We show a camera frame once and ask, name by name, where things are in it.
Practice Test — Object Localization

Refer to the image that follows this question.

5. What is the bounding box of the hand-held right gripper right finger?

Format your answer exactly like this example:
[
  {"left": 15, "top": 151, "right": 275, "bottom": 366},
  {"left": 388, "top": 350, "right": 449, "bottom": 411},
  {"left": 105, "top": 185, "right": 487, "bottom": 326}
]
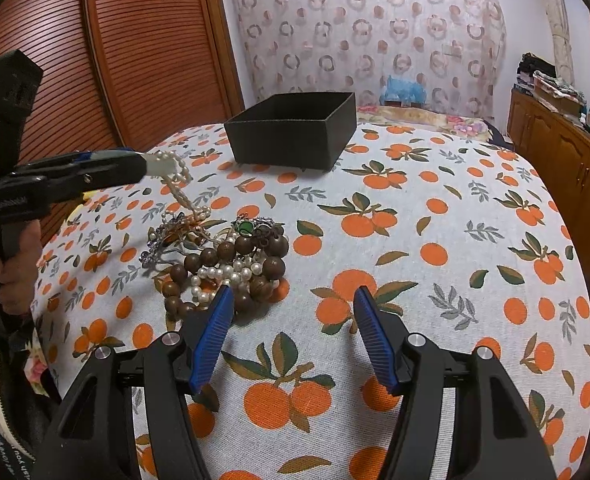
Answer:
[{"left": 352, "top": 287, "right": 560, "bottom": 480}]

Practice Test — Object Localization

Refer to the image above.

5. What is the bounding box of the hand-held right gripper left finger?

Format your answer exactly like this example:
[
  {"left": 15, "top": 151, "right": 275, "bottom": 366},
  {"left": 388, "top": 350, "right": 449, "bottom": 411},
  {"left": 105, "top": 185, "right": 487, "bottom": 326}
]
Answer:
[{"left": 32, "top": 287, "right": 236, "bottom": 480}]

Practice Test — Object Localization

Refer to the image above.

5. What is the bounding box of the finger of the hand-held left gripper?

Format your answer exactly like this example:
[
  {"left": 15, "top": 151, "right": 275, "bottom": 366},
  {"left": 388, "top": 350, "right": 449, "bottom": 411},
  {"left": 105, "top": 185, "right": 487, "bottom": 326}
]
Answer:
[
  {"left": 12, "top": 147, "right": 137, "bottom": 173},
  {"left": 40, "top": 152, "right": 151, "bottom": 196}
]

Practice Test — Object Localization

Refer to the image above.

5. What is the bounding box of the small pearl strand necklace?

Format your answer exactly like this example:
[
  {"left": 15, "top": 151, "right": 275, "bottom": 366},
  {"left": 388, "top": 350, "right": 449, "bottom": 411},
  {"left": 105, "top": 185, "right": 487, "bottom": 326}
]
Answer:
[{"left": 152, "top": 150, "right": 212, "bottom": 223}]

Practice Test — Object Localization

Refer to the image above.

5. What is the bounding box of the silver rhinestone hair clip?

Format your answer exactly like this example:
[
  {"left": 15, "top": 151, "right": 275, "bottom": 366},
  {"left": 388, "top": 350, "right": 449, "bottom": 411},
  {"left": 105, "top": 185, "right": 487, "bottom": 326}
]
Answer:
[{"left": 142, "top": 224, "right": 202, "bottom": 267}]

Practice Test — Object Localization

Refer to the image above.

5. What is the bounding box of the brown wooden bead bracelet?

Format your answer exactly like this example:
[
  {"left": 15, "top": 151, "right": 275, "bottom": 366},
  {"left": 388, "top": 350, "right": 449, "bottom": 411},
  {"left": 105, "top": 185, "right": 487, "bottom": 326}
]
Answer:
[{"left": 162, "top": 232, "right": 289, "bottom": 320}]

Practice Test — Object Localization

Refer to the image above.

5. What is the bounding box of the green gem brooch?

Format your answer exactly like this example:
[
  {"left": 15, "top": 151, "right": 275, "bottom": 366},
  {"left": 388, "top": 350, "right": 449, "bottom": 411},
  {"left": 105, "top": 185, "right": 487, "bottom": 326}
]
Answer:
[{"left": 234, "top": 215, "right": 277, "bottom": 241}]

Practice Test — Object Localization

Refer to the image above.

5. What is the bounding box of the black box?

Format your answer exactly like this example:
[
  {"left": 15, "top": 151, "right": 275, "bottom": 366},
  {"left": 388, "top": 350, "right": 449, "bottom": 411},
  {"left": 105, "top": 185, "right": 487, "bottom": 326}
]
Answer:
[{"left": 223, "top": 92, "right": 357, "bottom": 171}]

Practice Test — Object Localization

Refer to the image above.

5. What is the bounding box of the person's left hand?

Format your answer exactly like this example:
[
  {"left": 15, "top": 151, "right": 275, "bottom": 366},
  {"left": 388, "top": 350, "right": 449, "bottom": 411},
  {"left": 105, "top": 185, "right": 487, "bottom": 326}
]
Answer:
[{"left": 0, "top": 220, "right": 42, "bottom": 313}]

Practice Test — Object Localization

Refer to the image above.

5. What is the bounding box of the orange fruit print tablecloth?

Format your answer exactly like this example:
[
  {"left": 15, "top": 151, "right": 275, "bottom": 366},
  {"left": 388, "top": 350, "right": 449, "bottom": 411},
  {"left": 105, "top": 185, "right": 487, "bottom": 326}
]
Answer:
[{"left": 30, "top": 120, "right": 590, "bottom": 480}]

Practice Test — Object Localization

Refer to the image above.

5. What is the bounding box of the brown slatted wooden wardrobe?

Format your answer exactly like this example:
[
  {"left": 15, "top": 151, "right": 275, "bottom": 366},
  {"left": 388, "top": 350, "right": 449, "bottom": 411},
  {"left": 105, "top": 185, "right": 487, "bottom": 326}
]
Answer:
[{"left": 0, "top": 0, "right": 246, "bottom": 248}]

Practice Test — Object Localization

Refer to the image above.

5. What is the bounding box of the dark jacket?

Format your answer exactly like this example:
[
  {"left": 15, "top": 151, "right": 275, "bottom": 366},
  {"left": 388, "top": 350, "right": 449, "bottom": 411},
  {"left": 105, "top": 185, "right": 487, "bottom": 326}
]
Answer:
[{"left": 0, "top": 280, "right": 63, "bottom": 480}]

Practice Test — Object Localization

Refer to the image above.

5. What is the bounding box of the floral blanket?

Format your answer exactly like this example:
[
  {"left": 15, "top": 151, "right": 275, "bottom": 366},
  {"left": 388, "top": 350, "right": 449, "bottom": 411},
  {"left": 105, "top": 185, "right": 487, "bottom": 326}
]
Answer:
[{"left": 357, "top": 102, "right": 496, "bottom": 143}]

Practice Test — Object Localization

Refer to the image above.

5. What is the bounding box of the dark blue bed sheet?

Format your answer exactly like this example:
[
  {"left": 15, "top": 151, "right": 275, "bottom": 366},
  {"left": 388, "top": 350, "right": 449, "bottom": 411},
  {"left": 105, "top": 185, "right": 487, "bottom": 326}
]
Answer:
[{"left": 489, "top": 126, "right": 516, "bottom": 149}]

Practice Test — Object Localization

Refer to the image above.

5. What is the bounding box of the blue plastic bag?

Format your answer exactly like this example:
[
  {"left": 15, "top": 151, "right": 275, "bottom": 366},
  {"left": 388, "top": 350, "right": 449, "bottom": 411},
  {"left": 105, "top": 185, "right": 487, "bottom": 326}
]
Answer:
[{"left": 382, "top": 76, "right": 427, "bottom": 107}]

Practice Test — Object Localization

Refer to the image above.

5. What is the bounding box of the wooden side cabinet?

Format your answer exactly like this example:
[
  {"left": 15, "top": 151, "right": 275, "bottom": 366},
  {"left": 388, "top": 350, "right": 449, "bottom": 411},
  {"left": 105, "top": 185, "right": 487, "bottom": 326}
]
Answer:
[{"left": 506, "top": 87, "right": 590, "bottom": 281}]

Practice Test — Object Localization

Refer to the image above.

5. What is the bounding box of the stack of folded clothes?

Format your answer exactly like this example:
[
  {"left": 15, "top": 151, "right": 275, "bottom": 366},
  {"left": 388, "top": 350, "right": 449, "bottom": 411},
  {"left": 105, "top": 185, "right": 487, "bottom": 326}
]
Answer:
[{"left": 515, "top": 52, "right": 586, "bottom": 112}]

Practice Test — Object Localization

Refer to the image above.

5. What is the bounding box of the beige lace side curtain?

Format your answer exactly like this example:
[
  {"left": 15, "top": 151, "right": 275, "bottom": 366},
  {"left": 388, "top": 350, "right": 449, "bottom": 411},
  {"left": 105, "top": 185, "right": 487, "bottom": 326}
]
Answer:
[{"left": 545, "top": 0, "right": 576, "bottom": 81}]

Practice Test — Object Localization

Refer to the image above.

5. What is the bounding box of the pink ring pattern curtain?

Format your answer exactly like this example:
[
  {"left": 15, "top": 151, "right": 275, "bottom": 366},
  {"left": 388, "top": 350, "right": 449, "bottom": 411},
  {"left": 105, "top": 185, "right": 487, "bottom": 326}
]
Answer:
[{"left": 230, "top": 0, "right": 506, "bottom": 121}]

